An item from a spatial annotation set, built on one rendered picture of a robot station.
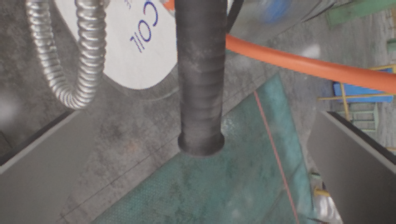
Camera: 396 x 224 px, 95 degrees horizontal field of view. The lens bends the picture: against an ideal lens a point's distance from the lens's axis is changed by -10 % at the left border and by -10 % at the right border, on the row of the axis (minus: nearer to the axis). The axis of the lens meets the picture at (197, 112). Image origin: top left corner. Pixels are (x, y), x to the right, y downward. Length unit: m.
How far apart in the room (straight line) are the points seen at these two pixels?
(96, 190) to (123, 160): 0.25
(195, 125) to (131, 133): 1.29
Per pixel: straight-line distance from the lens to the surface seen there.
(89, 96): 0.19
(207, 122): 0.15
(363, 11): 4.94
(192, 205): 1.82
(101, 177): 1.43
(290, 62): 0.18
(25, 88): 1.37
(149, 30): 0.52
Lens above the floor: 1.35
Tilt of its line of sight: 52 degrees down
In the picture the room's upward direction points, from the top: 87 degrees clockwise
